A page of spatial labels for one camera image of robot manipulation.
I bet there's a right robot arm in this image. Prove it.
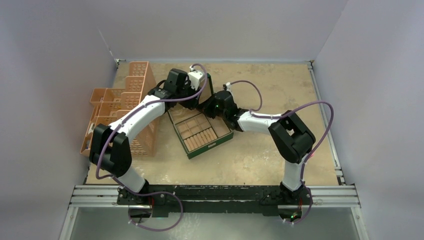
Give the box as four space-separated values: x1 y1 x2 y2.
196 90 316 204

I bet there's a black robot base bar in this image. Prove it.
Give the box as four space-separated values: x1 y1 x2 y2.
117 184 312 221

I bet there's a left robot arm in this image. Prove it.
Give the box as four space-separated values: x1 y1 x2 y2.
89 64 209 205

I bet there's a green jewelry box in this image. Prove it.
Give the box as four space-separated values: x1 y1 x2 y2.
167 75 234 159

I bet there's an orange plastic tiered organizer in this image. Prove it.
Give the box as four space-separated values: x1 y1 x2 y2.
80 61 160 157

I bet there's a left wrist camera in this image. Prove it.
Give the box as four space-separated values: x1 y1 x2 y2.
187 67 205 90

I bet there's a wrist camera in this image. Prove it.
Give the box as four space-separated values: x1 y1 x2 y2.
187 67 205 90
223 82 232 93

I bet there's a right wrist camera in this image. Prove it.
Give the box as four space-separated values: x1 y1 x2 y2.
223 82 232 93

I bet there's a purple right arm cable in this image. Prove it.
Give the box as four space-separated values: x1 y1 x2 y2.
228 80 335 226

